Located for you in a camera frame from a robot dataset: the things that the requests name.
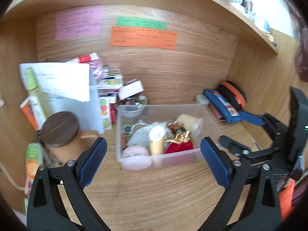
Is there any brown ceramic lidded mug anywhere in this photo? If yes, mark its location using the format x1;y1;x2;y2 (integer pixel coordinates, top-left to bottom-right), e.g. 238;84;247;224
40;111;99;164

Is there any pink round compact case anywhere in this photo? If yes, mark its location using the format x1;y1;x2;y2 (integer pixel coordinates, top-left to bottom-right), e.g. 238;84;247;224
120;146;152;171

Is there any clear plastic storage box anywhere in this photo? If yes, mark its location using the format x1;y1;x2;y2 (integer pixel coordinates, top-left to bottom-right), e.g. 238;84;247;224
116;104;222;171

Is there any pink paper note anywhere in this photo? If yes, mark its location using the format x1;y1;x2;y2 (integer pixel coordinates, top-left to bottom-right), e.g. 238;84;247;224
55;7;103;41

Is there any black orange round case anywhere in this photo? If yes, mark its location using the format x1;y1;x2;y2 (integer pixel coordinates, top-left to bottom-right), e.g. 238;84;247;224
217;80;247;111

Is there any green spray bottle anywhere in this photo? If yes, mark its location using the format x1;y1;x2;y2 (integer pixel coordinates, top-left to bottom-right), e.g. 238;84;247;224
26;67;51;129

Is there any person's right hand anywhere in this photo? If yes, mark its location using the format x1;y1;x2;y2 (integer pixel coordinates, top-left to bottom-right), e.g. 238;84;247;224
281;178;295;190

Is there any cream jelly cup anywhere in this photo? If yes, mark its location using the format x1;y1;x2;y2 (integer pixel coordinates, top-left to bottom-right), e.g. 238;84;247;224
176;114;204;138

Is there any fruit pattern box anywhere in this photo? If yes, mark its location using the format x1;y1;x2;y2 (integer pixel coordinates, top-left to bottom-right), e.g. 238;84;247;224
99;93;117;130

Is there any wooden shelf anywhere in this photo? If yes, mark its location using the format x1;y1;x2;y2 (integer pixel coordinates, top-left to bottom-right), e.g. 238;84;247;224
183;0;278;54

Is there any orange sleeve forearm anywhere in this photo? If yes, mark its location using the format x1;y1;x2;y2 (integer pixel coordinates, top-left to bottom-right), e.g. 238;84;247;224
279;184;295;221

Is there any orange and white tube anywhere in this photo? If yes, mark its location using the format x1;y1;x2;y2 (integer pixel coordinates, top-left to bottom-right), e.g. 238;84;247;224
24;142;44;197

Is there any small white round tin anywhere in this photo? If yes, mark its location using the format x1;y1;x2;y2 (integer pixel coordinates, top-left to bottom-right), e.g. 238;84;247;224
196;94;210;106

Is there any yellow sunscreen bottle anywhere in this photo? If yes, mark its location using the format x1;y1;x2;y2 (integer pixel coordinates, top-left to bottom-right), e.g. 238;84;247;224
148;126;166;155

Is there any small green card packet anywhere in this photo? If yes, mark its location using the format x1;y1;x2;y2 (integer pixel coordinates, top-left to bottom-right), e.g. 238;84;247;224
123;124;133;138

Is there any blue zipper pouch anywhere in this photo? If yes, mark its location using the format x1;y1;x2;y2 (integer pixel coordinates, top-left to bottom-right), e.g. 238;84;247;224
204;90;241;123

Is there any white folded paper sheet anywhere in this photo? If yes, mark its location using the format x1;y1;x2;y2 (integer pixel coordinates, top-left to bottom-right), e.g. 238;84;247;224
19;62;104;134

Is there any green paper note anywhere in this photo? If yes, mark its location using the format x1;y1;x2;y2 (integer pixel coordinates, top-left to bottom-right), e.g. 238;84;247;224
117;17;167;30

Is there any white charging cable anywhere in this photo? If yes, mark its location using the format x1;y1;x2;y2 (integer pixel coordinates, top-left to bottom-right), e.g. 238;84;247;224
0;162;27;192

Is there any orange box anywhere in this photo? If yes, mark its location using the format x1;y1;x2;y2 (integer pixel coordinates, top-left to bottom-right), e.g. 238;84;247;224
19;97;41;132

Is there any white drawstring cloth bag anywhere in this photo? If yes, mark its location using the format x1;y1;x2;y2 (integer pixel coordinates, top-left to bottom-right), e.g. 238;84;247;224
126;122;174;149

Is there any orange paper note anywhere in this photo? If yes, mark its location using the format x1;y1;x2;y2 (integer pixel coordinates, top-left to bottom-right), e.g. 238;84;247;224
110;26;178;51

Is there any white small box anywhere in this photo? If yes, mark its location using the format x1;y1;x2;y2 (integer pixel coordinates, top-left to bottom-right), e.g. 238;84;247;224
118;79;144;100

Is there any red and gold gift pouch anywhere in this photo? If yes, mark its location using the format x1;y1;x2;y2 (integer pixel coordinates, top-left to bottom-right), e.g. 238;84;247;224
165;130;194;154

